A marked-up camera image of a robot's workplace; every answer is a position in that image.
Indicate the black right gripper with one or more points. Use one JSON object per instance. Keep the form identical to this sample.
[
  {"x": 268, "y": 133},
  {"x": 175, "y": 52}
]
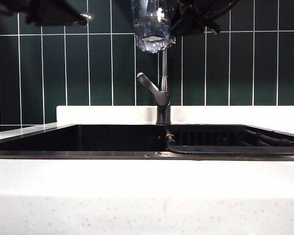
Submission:
[{"x": 193, "y": 9}]

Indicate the black granite sink basin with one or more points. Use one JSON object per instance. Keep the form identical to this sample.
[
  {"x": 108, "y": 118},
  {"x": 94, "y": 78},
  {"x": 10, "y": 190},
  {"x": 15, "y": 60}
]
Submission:
[{"x": 112, "y": 139}]

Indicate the clear faceted glass mug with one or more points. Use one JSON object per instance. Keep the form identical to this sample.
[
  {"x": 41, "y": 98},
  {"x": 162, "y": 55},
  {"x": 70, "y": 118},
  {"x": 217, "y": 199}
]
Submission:
[{"x": 149, "y": 24}]

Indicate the black sink drain basket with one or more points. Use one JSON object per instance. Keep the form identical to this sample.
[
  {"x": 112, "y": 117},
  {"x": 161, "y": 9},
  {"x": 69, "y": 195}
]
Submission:
[{"x": 235, "y": 149}]

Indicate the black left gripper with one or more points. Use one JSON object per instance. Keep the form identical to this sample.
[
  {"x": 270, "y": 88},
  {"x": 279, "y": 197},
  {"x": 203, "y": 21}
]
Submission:
[{"x": 9, "y": 6}]

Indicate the white countertop backsplash ledge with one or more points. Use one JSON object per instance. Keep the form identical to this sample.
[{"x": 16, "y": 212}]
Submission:
[{"x": 107, "y": 115}]

